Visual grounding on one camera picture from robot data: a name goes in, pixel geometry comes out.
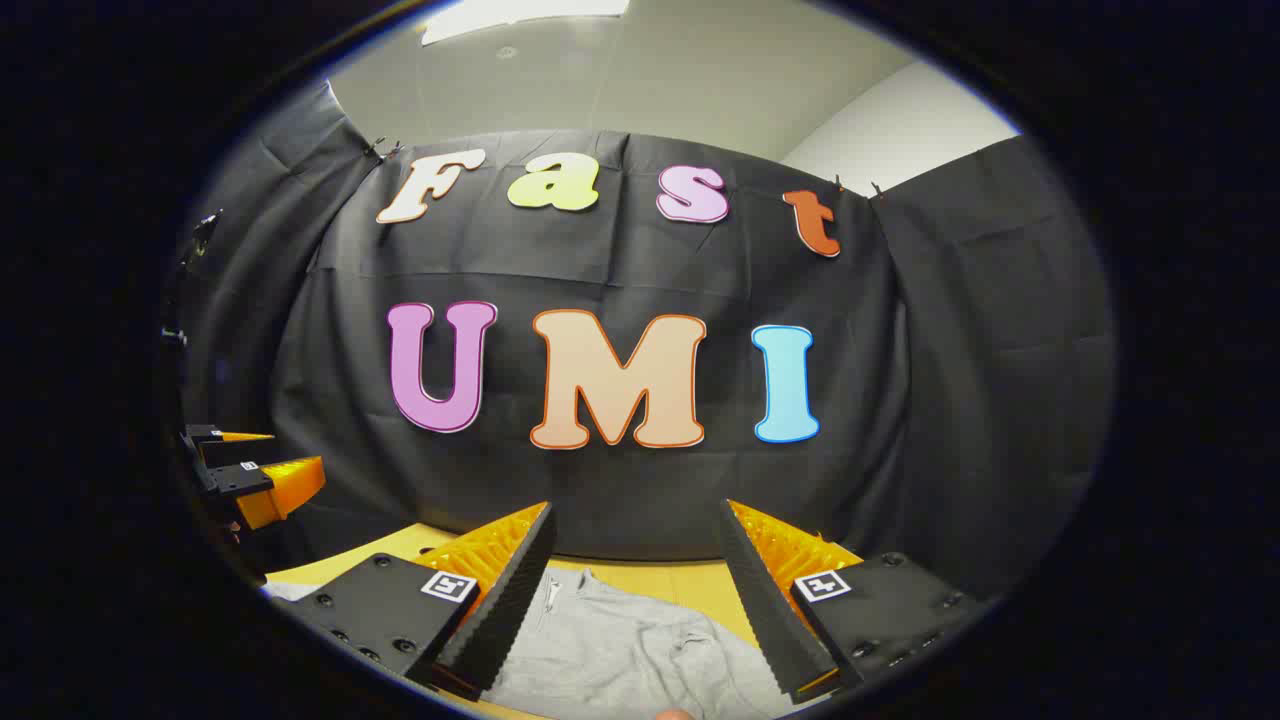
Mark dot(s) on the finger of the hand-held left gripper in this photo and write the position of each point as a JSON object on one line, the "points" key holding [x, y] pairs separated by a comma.
{"points": [[225, 436], [280, 485]]}

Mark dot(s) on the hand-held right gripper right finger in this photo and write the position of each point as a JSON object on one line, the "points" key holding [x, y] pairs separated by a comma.
{"points": [[770, 610]]}

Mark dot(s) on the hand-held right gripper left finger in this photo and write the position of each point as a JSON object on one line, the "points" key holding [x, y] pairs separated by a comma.
{"points": [[505, 610]]}

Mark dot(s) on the grey zip-neck sweatshirt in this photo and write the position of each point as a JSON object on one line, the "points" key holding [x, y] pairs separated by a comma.
{"points": [[620, 650]]}

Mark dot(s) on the black backdrop cloth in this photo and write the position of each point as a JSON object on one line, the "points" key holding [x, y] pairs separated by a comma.
{"points": [[620, 270]]}

